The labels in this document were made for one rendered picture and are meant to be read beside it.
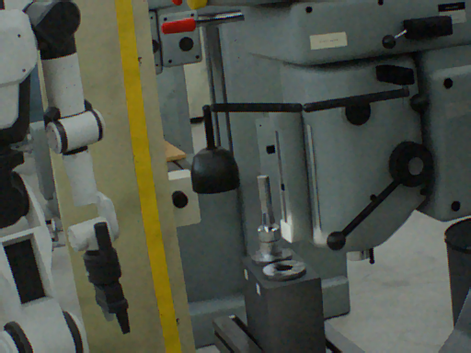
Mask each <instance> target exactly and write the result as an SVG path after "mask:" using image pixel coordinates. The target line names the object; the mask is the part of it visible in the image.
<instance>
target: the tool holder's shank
mask: <svg viewBox="0 0 471 353"><path fill-rule="evenodd" d="M257 179H258V192H259V198H260V206H261V224H263V228H273V227H274V223H275V222H276V221H275V218H274V215H273V212H272V207H271V194H270V181H269V176H257Z"/></svg>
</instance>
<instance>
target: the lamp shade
mask: <svg viewBox="0 0 471 353"><path fill-rule="evenodd" d="M190 176H191V182H192V188H193V192H196V193H200V194H213V193H220V192H228V191H231V190H234V189H235V188H238V187H240V175H239V168H238V165H237V163H236V160H235V158H234V156H233V154H232V152H230V151H229V150H226V149H225V148H223V147H222V146H217V145H216V146H214V147H213V148H208V147H207V146H206V147H205V148H203V149H201V150H199V151H198V153H197V154H196V155H193V161H192V166H191V170H190Z"/></svg>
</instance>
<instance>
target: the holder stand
mask: <svg viewBox="0 0 471 353"><path fill-rule="evenodd" d="M281 250H282V254H281V255H280V256H276V257H271V258H266V257H263V256H260V250H259V251H257V252H254V253H253V254H252V255H251V256H241V257H240V271H241V278H242V284H243V290H244V296H245V307H246V314H247V325H248V331H249V332H250V333H251V334H252V336H253V337H254V338H255V339H256V340H257V342H258V344H259V345H260V347H261V349H262V350H263V351H264V353H327V351H326V337H325V322H324V308H323V301H322V295H323V292H322V285H321V277H320V276H318V275H317V273H316V272H314V270H313V269H311V268H310V266H308V265H307V264H306V262H304V261H303V259H302V258H300V257H299V256H298V255H297V254H295V252H294V251H293V250H292V249H291V248H290V247H289V248H284V247H282V248H281Z"/></svg>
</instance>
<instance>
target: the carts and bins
mask: <svg viewBox="0 0 471 353"><path fill-rule="evenodd" d="M444 235H445V238H444V242H445V243H446V250H447V256H448V258H447V262H448V267H449V279H450V290H451V301H452V312H453V323H454V327H455V325H456V323H457V321H458V317H459V315H460V313H461V312H462V310H463V306H464V303H465V300H466V296H467V294H468V292H469V290H470V286H471V218H468V219H464V220H461V221H459V222H457V223H454V224H451V226H450V227H448V228H447V229H446V230H445V232H444Z"/></svg>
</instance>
